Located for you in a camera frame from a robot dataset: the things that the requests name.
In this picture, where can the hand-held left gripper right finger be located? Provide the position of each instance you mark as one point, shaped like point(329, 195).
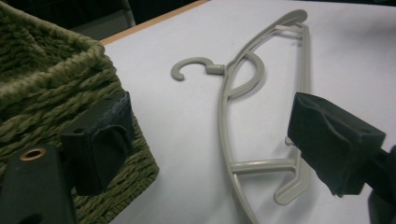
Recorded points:
point(330, 140)

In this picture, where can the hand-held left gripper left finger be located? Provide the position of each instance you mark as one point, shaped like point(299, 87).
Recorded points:
point(96, 146)

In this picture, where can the green woven basket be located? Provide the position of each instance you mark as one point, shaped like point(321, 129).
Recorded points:
point(46, 84)

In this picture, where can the grey plastic clothes hanger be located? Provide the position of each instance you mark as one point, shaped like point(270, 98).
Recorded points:
point(223, 124)

